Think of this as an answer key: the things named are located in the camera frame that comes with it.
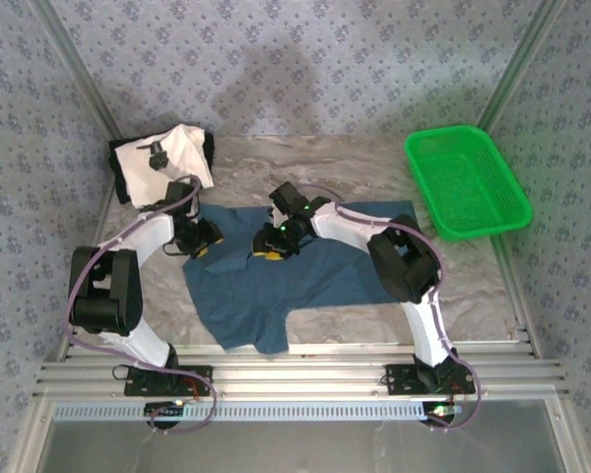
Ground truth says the blue t-shirt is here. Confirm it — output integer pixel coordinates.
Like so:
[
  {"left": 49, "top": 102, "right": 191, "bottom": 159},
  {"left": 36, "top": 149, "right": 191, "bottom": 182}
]
[{"left": 182, "top": 199, "right": 418, "bottom": 355}]

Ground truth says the green plastic basket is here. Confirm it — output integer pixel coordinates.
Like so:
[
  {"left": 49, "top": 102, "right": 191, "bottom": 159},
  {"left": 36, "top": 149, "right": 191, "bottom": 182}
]
[{"left": 404, "top": 125, "right": 534, "bottom": 242}]

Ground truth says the black folded t-shirt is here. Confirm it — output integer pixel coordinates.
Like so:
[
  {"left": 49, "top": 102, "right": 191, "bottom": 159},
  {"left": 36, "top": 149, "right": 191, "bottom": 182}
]
[{"left": 107, "top": 128, "right": 218, "bottom": 206}]

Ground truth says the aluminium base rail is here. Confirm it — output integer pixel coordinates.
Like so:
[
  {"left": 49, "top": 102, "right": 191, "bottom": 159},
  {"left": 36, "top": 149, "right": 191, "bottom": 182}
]
[{"left": 32, "top": 344, "right": 570, "bottom": 400}]

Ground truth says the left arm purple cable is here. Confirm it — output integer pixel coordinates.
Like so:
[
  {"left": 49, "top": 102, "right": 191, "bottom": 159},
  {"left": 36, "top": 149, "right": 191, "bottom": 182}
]
[{"left": 62, "top": 174, "right": 219, "bottom": 436}]

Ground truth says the grey slotted cable duct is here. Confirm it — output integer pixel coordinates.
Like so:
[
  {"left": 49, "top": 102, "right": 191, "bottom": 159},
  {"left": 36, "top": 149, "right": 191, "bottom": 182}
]
[{"left": 51, "top": 399, "right": 427, "bottom": 423}]

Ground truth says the aluminium frame post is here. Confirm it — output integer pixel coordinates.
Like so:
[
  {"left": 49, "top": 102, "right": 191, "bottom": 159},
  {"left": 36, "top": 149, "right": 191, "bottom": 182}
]
[
  {"left": 466, "top": 0, "right": 568, "bottom": 144},
  {"left": 29, "top": 0, "right": 125, "bottom": 143}
]

